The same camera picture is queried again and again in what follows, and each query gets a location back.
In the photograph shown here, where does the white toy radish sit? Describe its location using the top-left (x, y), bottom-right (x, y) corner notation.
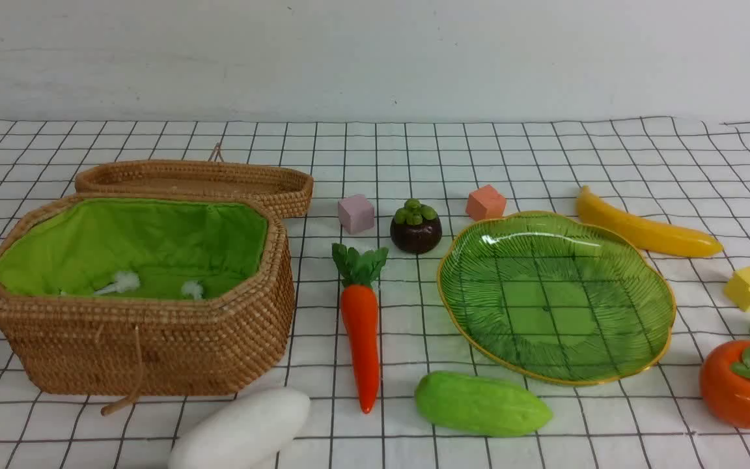
top-left (167, 387), bottom-right (311, 468)

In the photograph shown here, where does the dark purple toy mangosteen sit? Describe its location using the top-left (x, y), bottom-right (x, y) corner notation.
top-left (390, 199), bottom-right (443, 255)

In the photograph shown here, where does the pink foam cube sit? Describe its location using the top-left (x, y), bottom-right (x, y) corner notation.
top-left (337, 195), bottom-right (376, 235)

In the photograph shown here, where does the woven wicker basket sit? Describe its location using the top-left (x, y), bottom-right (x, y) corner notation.
top-left (0, 193), bottom-right (296, 401)

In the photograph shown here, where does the orange toy carrot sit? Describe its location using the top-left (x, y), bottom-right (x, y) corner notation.
top-left (331, 243), bottom-right (388, 414)

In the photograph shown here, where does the orange foam cube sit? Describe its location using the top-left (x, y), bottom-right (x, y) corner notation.
top-left (466, 184), bottom-right (508, 221)

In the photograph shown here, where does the green glass leaf plate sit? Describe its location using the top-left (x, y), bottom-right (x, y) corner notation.
top-left (437, 211), bottom-right (678, 386)

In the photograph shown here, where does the yellow toy banana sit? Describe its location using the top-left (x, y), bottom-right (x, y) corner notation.
top-left (576, 185), bottom-right (724, 258)

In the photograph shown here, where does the orange toy persimmon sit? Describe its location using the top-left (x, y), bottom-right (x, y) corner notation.
top-left (699, 339), bottom-right (750, 429)

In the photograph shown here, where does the white checkered tablecloth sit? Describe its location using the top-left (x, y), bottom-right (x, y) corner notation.
top-left (0, 117), bottom-right (750, 468)

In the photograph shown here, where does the green toy cucumber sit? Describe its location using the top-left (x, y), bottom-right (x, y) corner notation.
top-left (414, 371), bottom-right (553, 438)

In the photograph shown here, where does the woven wicker basket lid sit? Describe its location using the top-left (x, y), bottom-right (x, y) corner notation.
top-left (75, 145), bottom-right (314, 219)

